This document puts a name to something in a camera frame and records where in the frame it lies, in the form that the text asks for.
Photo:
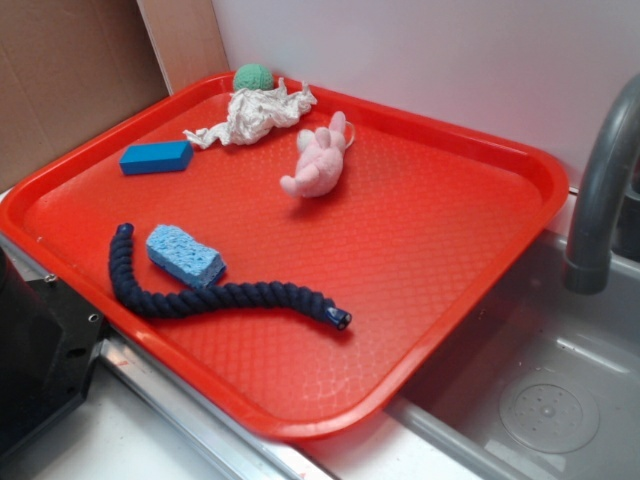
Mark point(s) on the red plastic tray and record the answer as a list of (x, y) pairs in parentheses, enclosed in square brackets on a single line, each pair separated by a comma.
[(425, 218)]

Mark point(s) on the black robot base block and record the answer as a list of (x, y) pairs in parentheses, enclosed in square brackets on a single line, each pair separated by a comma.
[(50, 338)]

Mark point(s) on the brown cardboard panel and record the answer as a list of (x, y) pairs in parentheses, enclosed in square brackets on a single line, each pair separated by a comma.
[(70, 70)]

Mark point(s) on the light blue sponge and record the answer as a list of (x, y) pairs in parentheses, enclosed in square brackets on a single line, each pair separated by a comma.
[(181, 256)]

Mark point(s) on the green knitted ball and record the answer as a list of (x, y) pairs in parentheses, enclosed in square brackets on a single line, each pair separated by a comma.
[(253, 77)]

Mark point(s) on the blue rectangular block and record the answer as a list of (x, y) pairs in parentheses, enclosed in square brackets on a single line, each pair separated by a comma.
[(159, 157)]

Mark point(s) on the grey curved faucet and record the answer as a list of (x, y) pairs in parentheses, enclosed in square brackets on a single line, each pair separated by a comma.
[(605, 220)]

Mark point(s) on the grey plastic sink basin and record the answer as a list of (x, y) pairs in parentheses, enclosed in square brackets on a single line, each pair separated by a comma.
[(536, 382)]

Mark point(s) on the light wooden board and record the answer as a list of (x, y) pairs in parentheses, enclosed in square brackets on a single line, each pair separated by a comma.
[(186, 40)]

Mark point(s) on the crumpled white paper towel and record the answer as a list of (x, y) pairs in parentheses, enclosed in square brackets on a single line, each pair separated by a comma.
[(252, 114)]

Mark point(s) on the pink plush bunny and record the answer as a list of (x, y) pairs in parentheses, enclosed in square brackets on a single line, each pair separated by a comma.
[(321, 160)]

